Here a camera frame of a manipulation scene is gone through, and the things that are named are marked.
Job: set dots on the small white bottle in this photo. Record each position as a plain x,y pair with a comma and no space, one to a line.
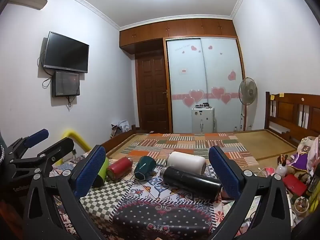
281,171

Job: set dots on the patchwork striped blanket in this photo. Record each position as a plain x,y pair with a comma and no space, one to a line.
187,143

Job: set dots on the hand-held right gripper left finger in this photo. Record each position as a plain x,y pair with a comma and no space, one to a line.
88,173

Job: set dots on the white air conditioner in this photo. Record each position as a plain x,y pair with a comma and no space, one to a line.
27,1

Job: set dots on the lime green cup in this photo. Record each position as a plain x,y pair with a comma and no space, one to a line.
102,170

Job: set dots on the small black wall monitor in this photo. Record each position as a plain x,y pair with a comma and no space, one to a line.
66,83

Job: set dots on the red box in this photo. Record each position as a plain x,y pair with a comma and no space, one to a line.
295,183

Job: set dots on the sliding wardrobe with heart stickers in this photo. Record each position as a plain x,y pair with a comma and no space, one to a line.
187,80

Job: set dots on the wooden overhead cabinets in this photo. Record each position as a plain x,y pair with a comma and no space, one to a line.
160,31

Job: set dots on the yellow foam tube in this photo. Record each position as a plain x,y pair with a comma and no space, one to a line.
75,137

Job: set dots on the grey bag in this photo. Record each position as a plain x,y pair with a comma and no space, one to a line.
121,127

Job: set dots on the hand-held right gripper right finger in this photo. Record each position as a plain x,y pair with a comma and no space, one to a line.
225,173

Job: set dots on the floral printed blanket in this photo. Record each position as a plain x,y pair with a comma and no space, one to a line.
160,212

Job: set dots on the dark wooden door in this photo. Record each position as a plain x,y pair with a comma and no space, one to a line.
152,92

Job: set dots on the standing fan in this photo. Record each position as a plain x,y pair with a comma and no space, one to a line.
248,90

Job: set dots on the wooden bed headboard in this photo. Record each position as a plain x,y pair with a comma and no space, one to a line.
292,112

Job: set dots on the black thermos bottle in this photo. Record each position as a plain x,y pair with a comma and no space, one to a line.
190,182

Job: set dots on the black wall television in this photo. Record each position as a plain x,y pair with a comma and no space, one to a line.
66,52

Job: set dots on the dark green cup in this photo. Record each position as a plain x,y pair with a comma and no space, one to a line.
144,168

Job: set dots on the small white cabinet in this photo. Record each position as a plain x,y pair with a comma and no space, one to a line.
203,120

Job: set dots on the white cup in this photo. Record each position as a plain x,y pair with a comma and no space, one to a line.
186,162

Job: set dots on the stuffed toy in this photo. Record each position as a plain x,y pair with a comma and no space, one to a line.
303,152

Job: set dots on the red can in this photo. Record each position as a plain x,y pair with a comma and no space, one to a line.
119,168

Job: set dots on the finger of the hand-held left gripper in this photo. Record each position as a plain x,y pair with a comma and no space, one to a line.
58,147
37,136

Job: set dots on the checkered cloth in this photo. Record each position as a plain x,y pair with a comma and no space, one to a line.
110,197

